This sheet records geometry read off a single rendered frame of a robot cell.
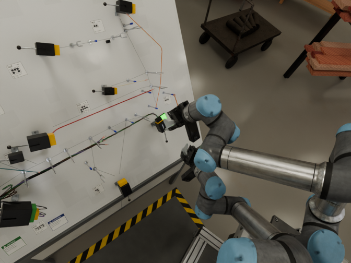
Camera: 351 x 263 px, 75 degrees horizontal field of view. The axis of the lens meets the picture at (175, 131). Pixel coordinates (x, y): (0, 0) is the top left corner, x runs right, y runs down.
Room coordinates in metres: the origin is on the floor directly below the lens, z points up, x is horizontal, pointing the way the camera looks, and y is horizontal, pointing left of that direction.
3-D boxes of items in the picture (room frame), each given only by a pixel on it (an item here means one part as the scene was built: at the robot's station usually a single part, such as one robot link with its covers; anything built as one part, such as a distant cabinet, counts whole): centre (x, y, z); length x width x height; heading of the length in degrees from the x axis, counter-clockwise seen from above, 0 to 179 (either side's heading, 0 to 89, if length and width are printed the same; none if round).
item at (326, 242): (0.30, -0.65, 1.33); 0.13 x 0.12 x 0.14; 170
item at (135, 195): (0.60, 0.00, 0.60); 0.55 x 0.03 x 0.39; 146
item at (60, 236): (0.36, 0.14, 0.83); 1.18 x 0.05 x 0.06; 146
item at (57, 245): (0.15, 0.31, 0.60); 0.55 x 0.02 x 0.39; 146
